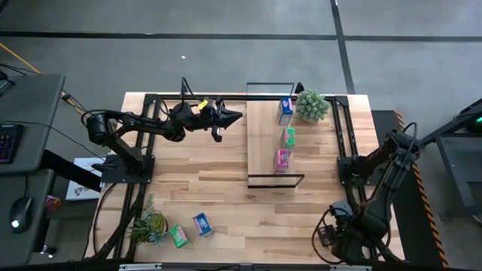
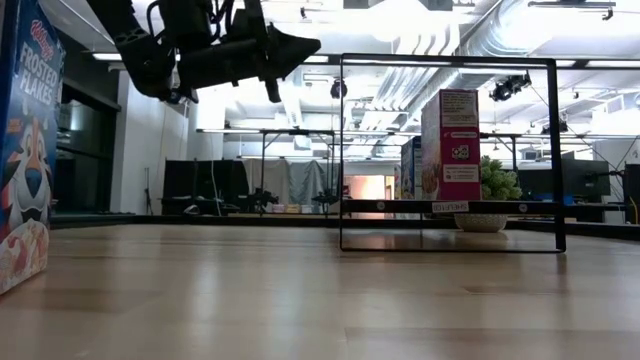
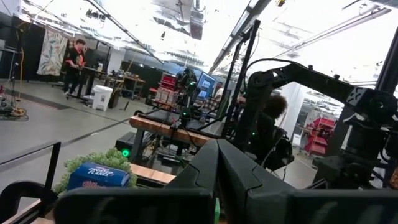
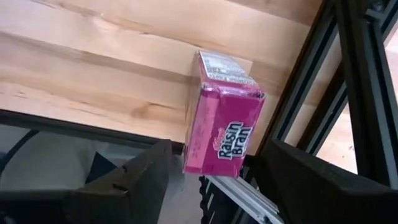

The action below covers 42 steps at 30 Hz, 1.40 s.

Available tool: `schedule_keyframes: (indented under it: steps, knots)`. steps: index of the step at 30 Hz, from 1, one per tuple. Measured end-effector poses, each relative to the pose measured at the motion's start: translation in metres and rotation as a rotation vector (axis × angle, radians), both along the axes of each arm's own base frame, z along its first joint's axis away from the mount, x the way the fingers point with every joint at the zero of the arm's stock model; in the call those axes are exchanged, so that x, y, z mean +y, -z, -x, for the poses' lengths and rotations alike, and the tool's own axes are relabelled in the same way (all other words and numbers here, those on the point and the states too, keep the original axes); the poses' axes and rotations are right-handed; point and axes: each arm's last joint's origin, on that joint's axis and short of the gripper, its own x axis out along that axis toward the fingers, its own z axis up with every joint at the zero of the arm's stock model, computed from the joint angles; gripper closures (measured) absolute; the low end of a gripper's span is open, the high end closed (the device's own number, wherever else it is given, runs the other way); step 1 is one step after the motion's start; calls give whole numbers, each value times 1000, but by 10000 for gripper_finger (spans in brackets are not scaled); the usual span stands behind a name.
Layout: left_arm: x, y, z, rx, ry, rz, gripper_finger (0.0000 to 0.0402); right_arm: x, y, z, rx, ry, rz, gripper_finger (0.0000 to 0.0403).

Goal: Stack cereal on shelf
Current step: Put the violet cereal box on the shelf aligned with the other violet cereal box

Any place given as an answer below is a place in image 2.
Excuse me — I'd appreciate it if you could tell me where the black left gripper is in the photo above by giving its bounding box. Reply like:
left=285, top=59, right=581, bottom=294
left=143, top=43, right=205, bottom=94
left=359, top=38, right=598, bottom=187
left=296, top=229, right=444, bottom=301
left=178, top=0, right=322, bottom=105

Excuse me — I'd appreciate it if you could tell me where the blue cereal box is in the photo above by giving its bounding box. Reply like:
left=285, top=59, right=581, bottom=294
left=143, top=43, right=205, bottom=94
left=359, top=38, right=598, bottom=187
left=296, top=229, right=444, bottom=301
left=399, top=135, right=424, bottom=201
left=0, top=0, right=68, bottom=297

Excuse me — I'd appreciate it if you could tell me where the white shelf label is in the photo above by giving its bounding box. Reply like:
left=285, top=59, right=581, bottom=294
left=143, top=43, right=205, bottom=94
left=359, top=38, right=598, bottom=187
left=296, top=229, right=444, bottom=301
left=431, top=200, right=470, bottom=214

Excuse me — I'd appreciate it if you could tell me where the grey curtain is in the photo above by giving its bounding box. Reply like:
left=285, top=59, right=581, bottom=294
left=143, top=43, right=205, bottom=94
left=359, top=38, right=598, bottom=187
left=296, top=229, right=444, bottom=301
left=244, top=159, right=341, bottom=207

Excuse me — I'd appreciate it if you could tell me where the black partition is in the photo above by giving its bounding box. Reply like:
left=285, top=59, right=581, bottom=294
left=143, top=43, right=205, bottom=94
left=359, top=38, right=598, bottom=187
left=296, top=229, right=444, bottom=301
left=162, top=159, right=250, bottom=216

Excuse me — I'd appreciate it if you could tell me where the round green plant, white pot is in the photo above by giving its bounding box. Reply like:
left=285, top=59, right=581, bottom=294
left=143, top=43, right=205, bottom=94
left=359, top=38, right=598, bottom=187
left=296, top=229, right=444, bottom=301
left=453, top=154, right=524, bottom=234

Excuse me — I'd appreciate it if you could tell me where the dark background monitor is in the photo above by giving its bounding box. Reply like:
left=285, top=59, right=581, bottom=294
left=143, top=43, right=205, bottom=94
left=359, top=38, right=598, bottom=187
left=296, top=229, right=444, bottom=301
left=517, top=158, right=612, bottom=204

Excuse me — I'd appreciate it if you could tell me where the black background workstation frame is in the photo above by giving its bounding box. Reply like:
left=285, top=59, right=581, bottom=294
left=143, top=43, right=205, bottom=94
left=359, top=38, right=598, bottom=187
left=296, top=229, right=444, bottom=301
left=258, top=128, right=337, bottom=216

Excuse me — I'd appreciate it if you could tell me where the black wire shelf rack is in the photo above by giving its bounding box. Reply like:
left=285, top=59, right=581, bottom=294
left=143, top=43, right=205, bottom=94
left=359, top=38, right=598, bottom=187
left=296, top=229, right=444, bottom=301
left=338, top=52, right=568, bottom=254

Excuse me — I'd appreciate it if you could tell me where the black aluminium table frame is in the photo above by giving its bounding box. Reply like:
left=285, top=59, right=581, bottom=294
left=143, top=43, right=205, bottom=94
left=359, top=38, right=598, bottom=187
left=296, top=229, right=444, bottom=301
left=49, top=213, right=640, bottom=242

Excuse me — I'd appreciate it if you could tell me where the black ceiling camera rig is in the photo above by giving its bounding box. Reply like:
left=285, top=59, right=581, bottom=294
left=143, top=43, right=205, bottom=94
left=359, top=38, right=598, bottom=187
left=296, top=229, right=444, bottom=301
left=488, top=73, right=533, bottom=104

